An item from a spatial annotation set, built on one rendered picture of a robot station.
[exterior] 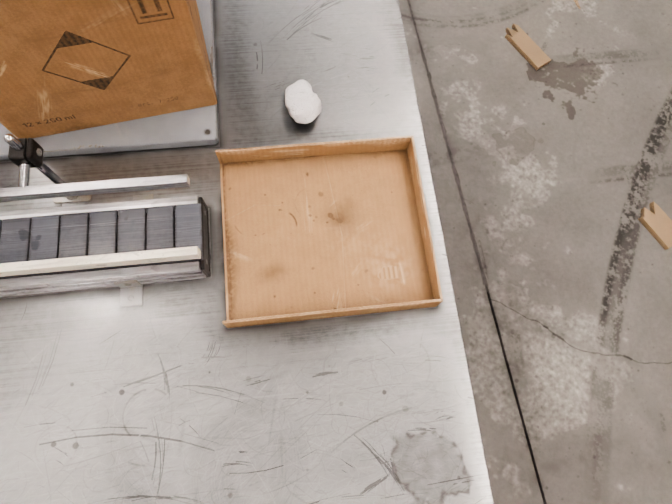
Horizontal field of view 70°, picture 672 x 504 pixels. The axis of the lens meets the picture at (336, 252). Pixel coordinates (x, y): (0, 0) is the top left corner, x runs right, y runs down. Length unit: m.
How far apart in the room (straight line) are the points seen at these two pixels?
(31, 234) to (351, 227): 0.44
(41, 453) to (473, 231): 1.36
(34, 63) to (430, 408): 0.67
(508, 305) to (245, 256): 1.11
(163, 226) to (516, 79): 1.62
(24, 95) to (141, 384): 0.42
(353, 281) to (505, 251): 1.07
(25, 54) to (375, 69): 0.51
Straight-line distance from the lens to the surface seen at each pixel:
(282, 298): 0.69
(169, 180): 0.64
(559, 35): 2.27
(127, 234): 0.72
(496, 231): 1.73
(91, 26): 0.69
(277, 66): 0.88
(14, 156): 0.72
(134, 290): 0.74
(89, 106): 0.80
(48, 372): 0.77
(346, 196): 0.74
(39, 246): 0.76
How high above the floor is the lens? 1.51
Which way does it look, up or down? 72 degrees down
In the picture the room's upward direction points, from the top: 9 degrees clockwise
